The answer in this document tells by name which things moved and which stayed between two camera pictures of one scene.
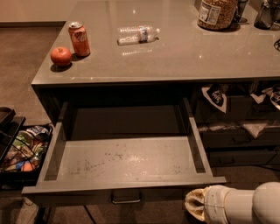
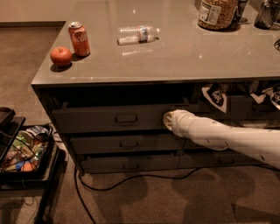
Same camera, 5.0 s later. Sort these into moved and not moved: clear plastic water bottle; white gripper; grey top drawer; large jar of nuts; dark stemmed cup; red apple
Moved: white gripper; grey top drawer
Not moved: red apple; clear plastic water bottle; large jar of nuts; dark stemmed cup
